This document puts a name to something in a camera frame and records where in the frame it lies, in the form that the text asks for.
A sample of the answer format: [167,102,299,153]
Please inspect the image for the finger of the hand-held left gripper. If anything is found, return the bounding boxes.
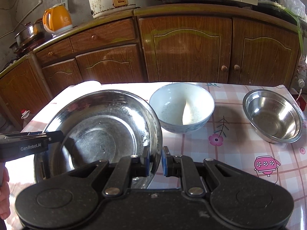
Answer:
[0,131,65,149]

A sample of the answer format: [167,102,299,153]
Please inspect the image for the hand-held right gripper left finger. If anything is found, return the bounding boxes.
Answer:
[65,153,155,198]

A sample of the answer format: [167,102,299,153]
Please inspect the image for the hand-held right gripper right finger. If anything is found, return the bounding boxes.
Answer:
[162,146,243,198]

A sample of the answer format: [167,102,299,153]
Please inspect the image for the small steel plate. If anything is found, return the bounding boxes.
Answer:
[41,89,164,190]

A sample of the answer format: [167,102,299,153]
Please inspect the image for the steel bowl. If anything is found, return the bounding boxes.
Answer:
[242,89,305,144]

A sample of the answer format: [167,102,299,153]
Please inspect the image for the person's left hand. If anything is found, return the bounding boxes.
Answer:
[0,169,10,221]

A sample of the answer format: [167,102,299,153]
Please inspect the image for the blue floral ceramic bowl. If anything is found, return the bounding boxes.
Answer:
[149,83,215,135]

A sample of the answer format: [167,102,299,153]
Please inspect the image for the wooden corner cabinet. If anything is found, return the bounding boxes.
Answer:
[0,55,52,135]

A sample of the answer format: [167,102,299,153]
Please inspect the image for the white ceramic bowl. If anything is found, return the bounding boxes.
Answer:
[69,81,102,93]

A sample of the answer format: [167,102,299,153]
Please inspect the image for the pink plaid tablecloth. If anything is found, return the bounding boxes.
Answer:
[0,81,307,230]

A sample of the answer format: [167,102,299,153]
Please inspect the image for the wooden cabinet with drawers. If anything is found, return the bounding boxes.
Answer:
[34,17,149,99]

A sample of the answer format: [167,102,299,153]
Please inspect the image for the induction cooker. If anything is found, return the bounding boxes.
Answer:
[10,35,52,58]

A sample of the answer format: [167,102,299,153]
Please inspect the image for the steel cooking pot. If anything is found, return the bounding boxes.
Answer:
[15,18,47,47]

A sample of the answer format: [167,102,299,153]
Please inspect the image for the wooden double-door cabinet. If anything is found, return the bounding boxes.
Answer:
[134,5,303,88]

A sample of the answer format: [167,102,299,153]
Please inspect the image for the orange electric kettle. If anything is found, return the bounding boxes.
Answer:
[43,3,73,36]

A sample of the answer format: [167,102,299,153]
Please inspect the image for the pink hanging cloth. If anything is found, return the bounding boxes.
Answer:
[297,54,307,79]

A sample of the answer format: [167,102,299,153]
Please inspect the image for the dark counter slab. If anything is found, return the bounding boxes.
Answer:
[252,1,307,27]

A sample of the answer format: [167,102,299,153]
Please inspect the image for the green onion leaves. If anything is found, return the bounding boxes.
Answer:
[283,7,304,53]

